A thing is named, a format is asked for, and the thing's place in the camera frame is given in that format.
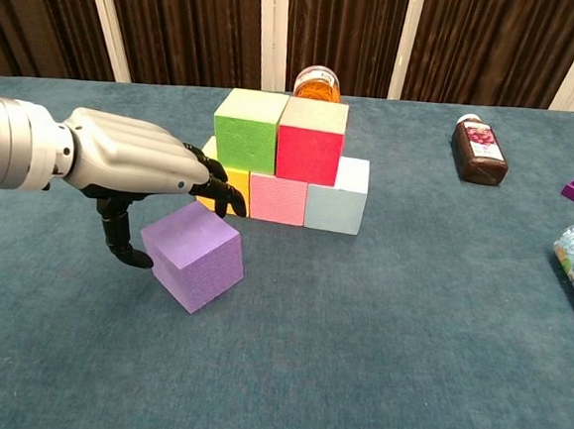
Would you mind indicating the purple foam cube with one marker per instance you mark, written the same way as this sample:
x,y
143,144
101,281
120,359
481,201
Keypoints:
x,y
198,262

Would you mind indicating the dark brown curtain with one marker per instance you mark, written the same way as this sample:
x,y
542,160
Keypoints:
x,y
192,23

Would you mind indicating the pink foam cube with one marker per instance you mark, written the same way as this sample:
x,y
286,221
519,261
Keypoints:
x,y
275,199

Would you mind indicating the orange snack jar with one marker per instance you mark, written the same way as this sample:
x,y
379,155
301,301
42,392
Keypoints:
x,y
318,85

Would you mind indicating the yellow foam cube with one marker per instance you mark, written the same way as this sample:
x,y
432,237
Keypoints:
x,y
241,191

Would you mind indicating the green foam cube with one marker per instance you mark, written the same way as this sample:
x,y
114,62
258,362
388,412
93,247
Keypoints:
x,y
246,137

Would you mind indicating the teal table cloth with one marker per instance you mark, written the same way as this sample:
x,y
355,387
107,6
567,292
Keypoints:
x,y
274,372

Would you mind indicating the dark juice bottle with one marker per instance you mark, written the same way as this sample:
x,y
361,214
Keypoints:
x,y
481,150

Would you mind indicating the light blue foam cube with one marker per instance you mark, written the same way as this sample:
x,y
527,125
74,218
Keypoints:
x,y
336,206

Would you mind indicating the red foam cube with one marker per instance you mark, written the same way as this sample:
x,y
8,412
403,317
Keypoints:
x,y
307,149

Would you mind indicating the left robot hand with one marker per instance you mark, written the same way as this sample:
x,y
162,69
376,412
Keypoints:
x,y
132,157

